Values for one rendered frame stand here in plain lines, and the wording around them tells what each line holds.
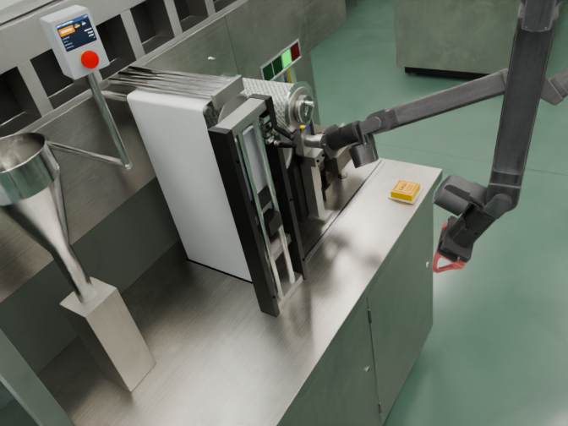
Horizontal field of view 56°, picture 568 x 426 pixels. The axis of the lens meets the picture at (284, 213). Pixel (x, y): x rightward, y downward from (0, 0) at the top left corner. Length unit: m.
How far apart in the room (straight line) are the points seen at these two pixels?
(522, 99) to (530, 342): 1.62
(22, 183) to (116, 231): 0.57
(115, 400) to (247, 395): 0.32
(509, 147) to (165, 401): 0.90
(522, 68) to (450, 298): 1.76
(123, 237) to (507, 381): 1.57
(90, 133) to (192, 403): 0.69
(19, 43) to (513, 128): 0.99
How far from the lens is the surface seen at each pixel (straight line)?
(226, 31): 1.73
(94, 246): 1.49
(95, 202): 1.45
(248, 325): 1.38
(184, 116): 1.22
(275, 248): 1.31
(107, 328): 1.22
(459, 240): 1.17
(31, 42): 1.31
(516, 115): 1.00
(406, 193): 1.65
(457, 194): 1.11
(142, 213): 1.57
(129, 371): 1.33
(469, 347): 2.42
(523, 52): 0.95
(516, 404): 2.30
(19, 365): 0.74
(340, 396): 1.57
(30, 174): 0.98
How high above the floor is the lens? 1.92
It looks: 38 degrees down
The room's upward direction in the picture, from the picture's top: 12 degrees counter-clockwise
